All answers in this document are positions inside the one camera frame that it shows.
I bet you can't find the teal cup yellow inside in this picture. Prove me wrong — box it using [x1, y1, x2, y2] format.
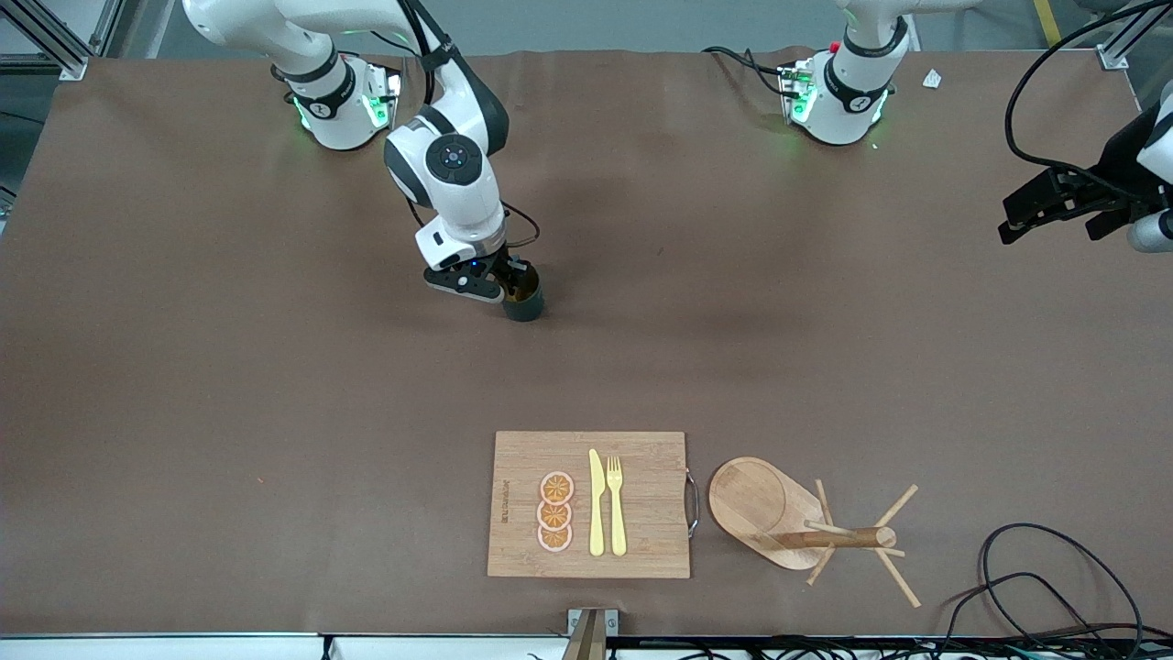
[501, 268, 545, 324]

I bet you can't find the brown table mat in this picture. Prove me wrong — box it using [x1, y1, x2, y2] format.
[0, 50, 1173, 638]

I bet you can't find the yellow plastic knife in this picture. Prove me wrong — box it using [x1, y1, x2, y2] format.
[588, 448, 607, 557]

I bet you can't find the yellow plastic fork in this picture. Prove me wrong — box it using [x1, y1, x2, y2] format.
[606, 456, 628, 557]

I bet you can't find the bamboo cutting board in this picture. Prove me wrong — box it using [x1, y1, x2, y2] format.
[487, 431, 691, 579]

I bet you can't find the wooden mug tree stand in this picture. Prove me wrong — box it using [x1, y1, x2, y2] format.
[708, 456, 922, 609]

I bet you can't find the black right arm base cable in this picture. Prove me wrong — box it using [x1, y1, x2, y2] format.
[289, 0, 415, 93]

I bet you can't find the black arm base cable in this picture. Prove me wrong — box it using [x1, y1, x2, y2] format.
[701, 46, 798, 97]
[289, 0, 415, 93]

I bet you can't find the black left arm base cable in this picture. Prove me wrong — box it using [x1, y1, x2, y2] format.
[701, 46, 798, 97]

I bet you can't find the black looped cable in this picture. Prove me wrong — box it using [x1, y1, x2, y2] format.
[935, 573, 1101, 660]
[979, 522, 1146, 656]

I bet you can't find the black cable bundle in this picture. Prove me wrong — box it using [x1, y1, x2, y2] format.
[623, 635, 1173, 660]

